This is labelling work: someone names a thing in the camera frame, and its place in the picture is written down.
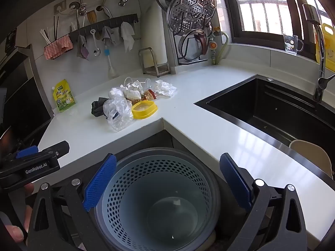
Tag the pink wavy cloth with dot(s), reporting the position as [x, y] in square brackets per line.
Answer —
[56, 48]

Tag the steel cutting board holder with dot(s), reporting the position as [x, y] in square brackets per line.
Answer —
[157, 70]

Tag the white cutting board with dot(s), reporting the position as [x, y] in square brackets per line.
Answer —
[154, 31]

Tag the white cloth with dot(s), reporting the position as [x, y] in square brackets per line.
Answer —
[128, 38]

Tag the glass pot lid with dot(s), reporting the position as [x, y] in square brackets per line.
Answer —
[201, 40]

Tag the black chopsticks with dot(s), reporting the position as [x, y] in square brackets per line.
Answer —
[56, 28]

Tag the clear cartoon mug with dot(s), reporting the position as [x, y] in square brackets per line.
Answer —
[290, 44]

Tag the white plastic bag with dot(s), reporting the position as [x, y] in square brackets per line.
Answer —
[116, 92]

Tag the dark framed window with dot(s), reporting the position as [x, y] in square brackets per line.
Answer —
[261, 13]

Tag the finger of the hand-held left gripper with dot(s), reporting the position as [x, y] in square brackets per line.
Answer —
[59, 147]
[27, 151]

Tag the crumpled white plastic wrapper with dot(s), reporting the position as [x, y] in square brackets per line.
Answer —
[165, 87]

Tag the clear plastic bag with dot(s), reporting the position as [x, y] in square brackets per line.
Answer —
[119, 115]

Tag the person's left hand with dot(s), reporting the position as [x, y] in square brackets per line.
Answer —
[28, 193]

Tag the yellow seasoning pouch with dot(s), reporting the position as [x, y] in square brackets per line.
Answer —
[64, 96]

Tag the beige paper wrapper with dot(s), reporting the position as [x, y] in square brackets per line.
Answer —
[132, 91]

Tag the grey purple cloth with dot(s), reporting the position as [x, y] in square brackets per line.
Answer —
[82, 47]

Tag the black stove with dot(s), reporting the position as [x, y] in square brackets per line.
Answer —
[23, 104]

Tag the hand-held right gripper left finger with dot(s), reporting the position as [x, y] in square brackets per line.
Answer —
[100, 183]

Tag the steel spoon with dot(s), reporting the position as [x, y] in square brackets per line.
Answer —
[96, 51]

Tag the grey perforated trash bin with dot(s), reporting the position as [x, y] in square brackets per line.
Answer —
[157, 188]

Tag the blue white bottle brush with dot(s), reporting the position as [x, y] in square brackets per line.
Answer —
[111, 69]

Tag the yellow plastic bottle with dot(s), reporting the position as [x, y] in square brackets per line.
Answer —
[328, 41]

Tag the red patterned snack wrapper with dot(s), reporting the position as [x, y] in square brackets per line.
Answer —
[149, 94]

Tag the perforated steel steamer plate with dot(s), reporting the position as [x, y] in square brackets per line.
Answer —
[191, 7]

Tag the wall socket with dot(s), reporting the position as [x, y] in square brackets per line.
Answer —
[60, 7]

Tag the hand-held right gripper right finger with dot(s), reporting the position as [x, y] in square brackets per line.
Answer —
[235, 185]

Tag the white chopsticks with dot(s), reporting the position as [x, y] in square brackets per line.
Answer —
[45, 36]

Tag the water valve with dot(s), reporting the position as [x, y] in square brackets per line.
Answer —
[211, 44]

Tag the black cloth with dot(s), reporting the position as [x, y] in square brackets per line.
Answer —
[98, 108]

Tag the steel kitchen faucet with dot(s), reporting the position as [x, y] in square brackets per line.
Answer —
[320, 44]

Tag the clear plastic cup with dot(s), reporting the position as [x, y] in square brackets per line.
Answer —
[145, 82]

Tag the beige plastic board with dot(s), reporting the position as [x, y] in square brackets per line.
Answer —
[310, 157]

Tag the dark wall hook rail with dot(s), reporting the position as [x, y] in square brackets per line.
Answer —
[115, 22]

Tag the black kitchen sink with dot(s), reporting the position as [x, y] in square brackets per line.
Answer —
[261, 109]

